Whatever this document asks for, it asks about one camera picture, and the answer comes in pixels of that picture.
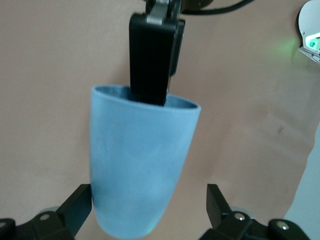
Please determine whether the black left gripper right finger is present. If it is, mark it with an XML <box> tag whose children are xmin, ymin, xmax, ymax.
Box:
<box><xmin>201</xmin><ymin>183</ymin><xmax>309</xmax><ymax>240</ymax></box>

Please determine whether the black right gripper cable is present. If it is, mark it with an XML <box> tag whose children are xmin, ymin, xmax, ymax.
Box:
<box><xmin>181</xmin><ymin>0</ymin><xmax>254</xmax><ymax>14</ymax></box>

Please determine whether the blue plastic cup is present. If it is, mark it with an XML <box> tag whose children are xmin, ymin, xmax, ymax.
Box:
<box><xmin>89</xmin><ymin>84</ymin><xmax>203</xmax><ymax>239</ymax></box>

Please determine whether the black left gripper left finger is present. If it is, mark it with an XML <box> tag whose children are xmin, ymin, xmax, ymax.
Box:
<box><xmin>0</xmin><ymin>183</ymin><xmax>93</xmax><ymax>240</ymax></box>

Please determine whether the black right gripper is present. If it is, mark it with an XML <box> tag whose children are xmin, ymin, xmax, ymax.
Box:
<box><xmin>128</xmin><ymin>0</ymin><xmax>214</xmax><ymax>108</ymax></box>

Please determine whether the brown table cover sheet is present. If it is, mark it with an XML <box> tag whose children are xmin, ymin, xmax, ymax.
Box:
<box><xmin>0</xmin><ymin>0</ymin><xmax>320</xmax><ymax>240</ymax></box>

